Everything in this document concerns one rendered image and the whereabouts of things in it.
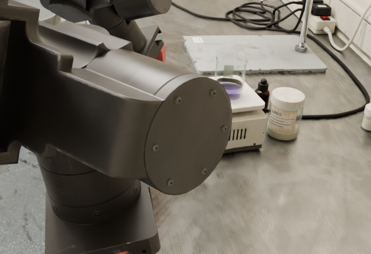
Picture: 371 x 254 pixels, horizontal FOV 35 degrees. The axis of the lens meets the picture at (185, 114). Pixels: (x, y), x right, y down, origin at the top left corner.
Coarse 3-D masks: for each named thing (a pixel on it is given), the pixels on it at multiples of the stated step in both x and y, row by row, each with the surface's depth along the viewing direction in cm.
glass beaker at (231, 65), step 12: (228, 48) 99; (216, 60) 97; (228, 60) 100; (240, 60) 99; (216, 72) 98; (228, 72) 96; (240, 72) 96; (228, 84) 97; (240, 84) 98; (240, 96) 99
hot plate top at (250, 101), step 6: (246, 84) 105; (246, 90) 103; (252, 90) 103; (246, 96) 101; (252, 96) 101; (258, 96) 102; (234, 102) 99; (240, 102) 99; (246, 102) 99; (252, 102) 99; (258, 102) 100; (264, 102) 100; (234, 108) 97; (240, 108) 98; (246, 108) 98; (252, 108) 98; (258, 108) 99
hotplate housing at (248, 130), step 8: (240, 112) 100; (248, 112) 100; (256, 112) 100; (232, 120) 98; (240, 120) 98; (248, 120) 99; (256, 120) 99; (264, 120) 100; (232, 128) 98; (240, 128) 99; (248, 128) 100; (256, 128) 100; (264, 128) 101; (232, 136) 99; (240, 136) 100; (248, 136) 100; (256, 136) 101; (232, 144) 100; (240, 144) 101; (248, 144) 101; (256, 144) 102; (224, 152) 101
